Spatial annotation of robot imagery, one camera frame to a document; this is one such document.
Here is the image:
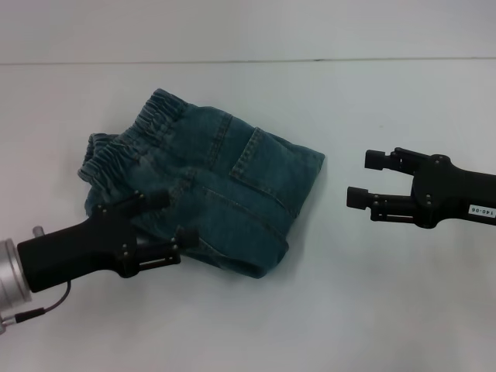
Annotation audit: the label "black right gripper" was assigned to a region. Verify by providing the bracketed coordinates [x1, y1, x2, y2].
[346, 146, 496, 230]

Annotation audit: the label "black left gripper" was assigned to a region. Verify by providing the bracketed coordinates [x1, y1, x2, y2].
[16, 188, 200, 294]

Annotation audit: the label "blue denim shorts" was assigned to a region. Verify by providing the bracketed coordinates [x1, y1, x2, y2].
[78, 88, 327, 281]

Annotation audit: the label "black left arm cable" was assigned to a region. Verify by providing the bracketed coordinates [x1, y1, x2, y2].
[0, 281, 73, 325]

